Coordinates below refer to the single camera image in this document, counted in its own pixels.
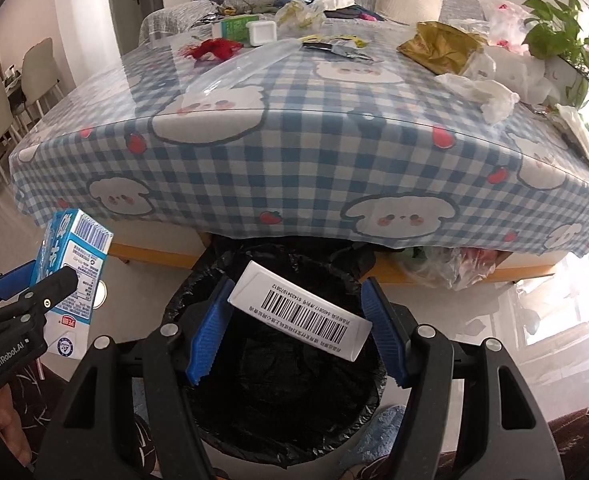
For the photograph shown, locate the red mesh net bag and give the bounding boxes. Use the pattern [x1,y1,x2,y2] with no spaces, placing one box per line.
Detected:
[177,38,244,61]

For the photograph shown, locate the plastic bags under table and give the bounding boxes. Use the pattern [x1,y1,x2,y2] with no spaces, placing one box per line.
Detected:
[391,247,511,292]

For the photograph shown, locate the white plastic medicine bottle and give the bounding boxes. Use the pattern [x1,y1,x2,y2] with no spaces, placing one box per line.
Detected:
[246,20,278,47]

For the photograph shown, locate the blue fuzzy slipper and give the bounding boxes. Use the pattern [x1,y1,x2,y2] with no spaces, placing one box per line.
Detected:
[343,404,405,468]

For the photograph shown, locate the white plastic bag pile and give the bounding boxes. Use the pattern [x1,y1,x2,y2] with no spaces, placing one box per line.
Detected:
[461,46,587,107]

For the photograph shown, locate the gold tissue package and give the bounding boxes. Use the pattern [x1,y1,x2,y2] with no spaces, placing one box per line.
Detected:
[397,21,487,75]

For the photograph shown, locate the clear bag with yellow wrappers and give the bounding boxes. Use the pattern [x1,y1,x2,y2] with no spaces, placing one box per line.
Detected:
[275,0,335,36]

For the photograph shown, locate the green potted plant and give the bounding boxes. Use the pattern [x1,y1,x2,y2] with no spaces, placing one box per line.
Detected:
[523,0,589,110]

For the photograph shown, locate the yellow silver snack wrapper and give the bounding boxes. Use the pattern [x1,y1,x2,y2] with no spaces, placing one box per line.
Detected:
[301,35,375,64]

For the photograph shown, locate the person's left hand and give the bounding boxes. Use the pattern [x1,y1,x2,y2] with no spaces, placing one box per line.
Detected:
[0,385,32,466]

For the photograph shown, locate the white red plastic bag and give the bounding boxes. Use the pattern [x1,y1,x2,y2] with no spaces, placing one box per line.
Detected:
[478,0,531,54]

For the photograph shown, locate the white tissue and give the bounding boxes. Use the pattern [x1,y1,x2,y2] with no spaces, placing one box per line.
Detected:
[436,74,520,126]

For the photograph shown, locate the black trash bin with liner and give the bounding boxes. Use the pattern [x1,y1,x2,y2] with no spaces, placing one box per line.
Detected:
[163,236,386,468]

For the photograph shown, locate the white green pill box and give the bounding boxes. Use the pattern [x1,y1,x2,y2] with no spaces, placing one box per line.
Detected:
[227,261,373,362]

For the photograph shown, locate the blue checkered bear tablecloth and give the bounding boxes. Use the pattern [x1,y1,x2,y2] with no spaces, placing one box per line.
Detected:
[10,21,589,256]

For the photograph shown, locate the green white medicine box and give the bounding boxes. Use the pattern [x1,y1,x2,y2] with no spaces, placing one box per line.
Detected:
[212,14,261,44]

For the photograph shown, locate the blue white milk carton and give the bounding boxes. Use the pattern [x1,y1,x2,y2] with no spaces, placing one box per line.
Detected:
[32,208,113,360]

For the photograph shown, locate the clear plastic tube case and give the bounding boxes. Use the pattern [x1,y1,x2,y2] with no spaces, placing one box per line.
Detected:
[185,38,303,98]

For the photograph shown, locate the pile of clothes on sofa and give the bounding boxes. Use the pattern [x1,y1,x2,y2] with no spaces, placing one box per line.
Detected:
[268,0,383,21]

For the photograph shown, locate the beige striped cushion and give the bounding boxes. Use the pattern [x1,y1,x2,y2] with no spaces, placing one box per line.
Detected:
[375,0,444,25]

